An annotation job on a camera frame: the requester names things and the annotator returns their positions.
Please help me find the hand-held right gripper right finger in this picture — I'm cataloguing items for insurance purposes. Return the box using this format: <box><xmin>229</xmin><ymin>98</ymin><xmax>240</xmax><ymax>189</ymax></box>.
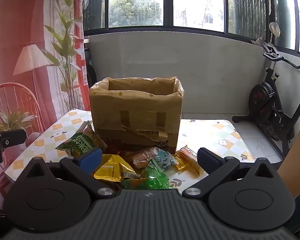
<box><xmin>182</xmin><ymin>147</ymin><xmax>278</xmax><ymax>198</ymax></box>

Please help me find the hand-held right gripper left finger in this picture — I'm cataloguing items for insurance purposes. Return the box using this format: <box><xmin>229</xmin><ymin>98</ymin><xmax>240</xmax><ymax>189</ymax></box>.
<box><xmin>22</xmin><ymin>147</ymin><xmax>117</xmax><ymax>198</ymax></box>

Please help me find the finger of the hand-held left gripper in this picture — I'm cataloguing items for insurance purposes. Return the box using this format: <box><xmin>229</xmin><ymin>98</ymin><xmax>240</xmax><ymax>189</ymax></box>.
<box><xmin>0</xmin><ymin>129</ymin><xmax>27</xmax><ymax>164</ymax></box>

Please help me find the large green snack bag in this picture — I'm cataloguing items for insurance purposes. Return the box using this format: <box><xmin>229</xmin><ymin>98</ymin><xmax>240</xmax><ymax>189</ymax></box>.
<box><xmin>55</xmin><ymin>121</ymin><xmax>108</xmax><ymax>158</ymax></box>

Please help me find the gold yellow tofu packet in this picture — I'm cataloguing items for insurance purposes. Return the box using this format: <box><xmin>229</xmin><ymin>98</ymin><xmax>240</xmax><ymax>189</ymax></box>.
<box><xmin>94</xmin><ymin>154</ymin><xmax>138</xmax><ymax>182</ymax></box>

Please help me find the brown cardboard box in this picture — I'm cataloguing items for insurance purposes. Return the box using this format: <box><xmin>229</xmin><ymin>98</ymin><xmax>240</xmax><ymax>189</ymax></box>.
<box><xmin>89</xmin><ymin>76</ymin><xmax>185</xmax><ymax>154</ymax></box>

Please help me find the bright green snack packet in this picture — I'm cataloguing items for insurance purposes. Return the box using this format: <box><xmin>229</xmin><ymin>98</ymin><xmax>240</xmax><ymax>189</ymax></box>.
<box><xmin>120</xmin><ymin>166</ymin><xmax>172</xmax><ymax>190</ymax></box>

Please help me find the orange yellow snack packet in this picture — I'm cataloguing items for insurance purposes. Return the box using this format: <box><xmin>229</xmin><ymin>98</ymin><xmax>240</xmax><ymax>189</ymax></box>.
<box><xmin>174</xmin><ymin>145</ymin><xmax>205</xmax><ymax>176</ymax></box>

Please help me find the checkered floral tablecloth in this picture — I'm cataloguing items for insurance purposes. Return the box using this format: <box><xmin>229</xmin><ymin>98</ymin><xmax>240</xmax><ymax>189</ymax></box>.
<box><xmin>4</xmin><ymin>108</ymin><xmax>257</xmax><ymax>195</ymax></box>

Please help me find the clear wrapped bread packet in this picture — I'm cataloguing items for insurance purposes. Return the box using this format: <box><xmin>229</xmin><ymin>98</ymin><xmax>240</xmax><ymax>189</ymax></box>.
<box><xmin>126</xmin><ymin>147</ymin><xmax>163</xmax><ymax>169</ymax></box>

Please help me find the printed red backdrop cloth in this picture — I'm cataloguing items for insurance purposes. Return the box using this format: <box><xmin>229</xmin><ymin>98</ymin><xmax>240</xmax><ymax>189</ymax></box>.
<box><xmin>0</xmin><ymin>0</ymin><xmax>92</xmax><ymax>210</ymax></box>

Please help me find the cardboard box with plastic liner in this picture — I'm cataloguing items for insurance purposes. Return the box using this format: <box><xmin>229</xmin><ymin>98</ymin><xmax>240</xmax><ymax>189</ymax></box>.
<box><xmin>89</xmin><ymin>76</ymin><xmax>185</xmax><ymax>100</ymax></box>

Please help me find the black exercise bike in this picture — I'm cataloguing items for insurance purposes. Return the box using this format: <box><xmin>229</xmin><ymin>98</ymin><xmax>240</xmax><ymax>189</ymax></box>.
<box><xmin>232</xmin><ymin>40</ymin><xmax>300</xmax><ymax>157</ymax></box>

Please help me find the dark round appliance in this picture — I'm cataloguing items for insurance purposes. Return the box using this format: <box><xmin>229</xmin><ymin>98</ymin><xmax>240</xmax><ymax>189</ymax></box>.
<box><xmin>86</xmin><ymin>47</ymin><xmax>97</xmax><ymax>90</ymax></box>

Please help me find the tan wooden panel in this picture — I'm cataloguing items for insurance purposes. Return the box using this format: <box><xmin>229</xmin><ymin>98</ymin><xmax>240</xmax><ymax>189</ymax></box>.
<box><xmin>277</xmin><ymin>115</ymin><xmax>300</xmax><ymax>198</ymax></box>

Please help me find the white bag on pole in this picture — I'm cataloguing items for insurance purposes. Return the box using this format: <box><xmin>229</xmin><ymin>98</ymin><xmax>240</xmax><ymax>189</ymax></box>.
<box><xmin>269</xmin><ymin>22</ymin><xmax>281</xmax><ymax>38</ymax></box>

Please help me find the black framed window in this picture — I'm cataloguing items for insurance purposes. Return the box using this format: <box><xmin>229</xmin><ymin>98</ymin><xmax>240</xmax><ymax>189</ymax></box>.
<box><xmin>82</xmin><ymin>0</ymin><xmax>300</xmax><ymax>60</ymax></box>

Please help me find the crumpled cloth on handlebar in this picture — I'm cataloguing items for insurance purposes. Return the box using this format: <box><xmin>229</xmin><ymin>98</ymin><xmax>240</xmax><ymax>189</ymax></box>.
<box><xmin>251</xmin><ymin>37</ymin><xmax>267</xmax><ymax>47</ymax></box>

